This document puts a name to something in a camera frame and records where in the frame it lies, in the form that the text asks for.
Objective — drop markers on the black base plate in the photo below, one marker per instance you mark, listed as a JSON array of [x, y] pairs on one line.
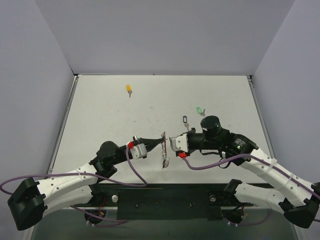
[[185, 201]]

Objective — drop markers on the green tag key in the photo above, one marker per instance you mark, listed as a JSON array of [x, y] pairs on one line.
[[200, 111]]

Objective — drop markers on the yellow tag key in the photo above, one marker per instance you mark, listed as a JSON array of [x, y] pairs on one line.
[[129, 90]]

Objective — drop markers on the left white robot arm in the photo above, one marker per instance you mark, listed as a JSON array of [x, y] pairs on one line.
[[33, 199]]

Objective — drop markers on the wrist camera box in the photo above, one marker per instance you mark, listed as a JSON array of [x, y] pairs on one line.
[[179, 144], [137, 148]]

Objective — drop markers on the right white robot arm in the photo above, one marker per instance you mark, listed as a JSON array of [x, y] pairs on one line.
[[297, 199]]

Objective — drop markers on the aluminium frame rail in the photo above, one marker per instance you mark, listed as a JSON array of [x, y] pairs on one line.
[[253, 195]]

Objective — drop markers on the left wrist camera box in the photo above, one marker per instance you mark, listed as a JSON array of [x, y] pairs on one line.
[[137, 148]]

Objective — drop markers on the black tag key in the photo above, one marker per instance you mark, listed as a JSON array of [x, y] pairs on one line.
[[185, 122]]

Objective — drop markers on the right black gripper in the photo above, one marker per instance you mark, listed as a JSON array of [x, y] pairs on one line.
[[191, 140]]

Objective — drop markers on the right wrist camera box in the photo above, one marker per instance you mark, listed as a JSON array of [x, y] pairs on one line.
[[179, 144]]

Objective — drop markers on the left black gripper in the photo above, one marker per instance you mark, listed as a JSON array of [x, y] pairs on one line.
[[141, 141]]

